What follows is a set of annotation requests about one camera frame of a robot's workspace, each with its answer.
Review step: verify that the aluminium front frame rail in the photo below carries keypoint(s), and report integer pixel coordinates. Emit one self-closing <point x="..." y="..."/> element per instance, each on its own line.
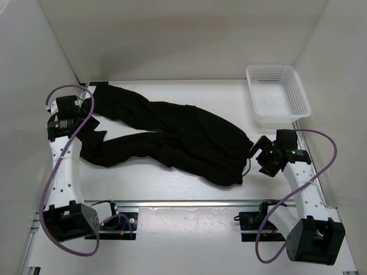
<point x="188" y="203"/>

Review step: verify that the black trousers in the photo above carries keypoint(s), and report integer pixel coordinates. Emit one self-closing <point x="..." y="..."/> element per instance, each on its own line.
<point x="185" y="137"/>

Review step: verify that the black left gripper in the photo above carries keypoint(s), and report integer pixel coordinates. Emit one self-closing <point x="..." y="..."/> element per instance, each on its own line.
<point x="92" y="124"/>

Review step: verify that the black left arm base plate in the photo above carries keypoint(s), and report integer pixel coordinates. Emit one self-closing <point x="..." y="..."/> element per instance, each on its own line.
<point x="120" y="228"/>

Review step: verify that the white perforated plastic basket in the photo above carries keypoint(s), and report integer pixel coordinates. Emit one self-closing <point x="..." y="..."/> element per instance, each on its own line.
<point x="277" y="95"/>

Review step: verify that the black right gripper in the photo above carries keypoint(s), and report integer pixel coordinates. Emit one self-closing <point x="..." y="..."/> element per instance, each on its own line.
<point x="264" y="144"/>

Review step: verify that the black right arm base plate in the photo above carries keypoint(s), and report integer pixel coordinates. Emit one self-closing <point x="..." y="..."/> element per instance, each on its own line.
<point x="249" y="226"/>

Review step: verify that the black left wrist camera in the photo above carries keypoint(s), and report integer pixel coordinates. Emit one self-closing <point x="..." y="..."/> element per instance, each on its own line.
<point x="67" y="105"/>

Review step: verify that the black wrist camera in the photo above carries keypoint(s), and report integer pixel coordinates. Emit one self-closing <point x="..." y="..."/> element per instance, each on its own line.
<point x="67" y="105"/>
<point x="287" y="139"/>

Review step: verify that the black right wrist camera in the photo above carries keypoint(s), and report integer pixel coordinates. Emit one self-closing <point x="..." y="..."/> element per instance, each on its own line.
<point x="287" y="139"/>

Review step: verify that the aluminium left frame rail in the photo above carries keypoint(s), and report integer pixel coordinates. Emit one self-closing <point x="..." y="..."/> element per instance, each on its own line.
<point x="52" y="108"/>

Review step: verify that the black corner label plate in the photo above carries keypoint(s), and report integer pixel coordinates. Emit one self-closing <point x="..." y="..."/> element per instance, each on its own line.
<point x="96" y="83"/>

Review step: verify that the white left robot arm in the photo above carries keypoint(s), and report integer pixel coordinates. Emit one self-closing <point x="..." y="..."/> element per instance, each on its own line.
<point x="65" y="214"/>

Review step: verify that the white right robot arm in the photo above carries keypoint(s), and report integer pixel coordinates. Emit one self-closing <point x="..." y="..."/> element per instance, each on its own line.
<point x="310" y="234"/>

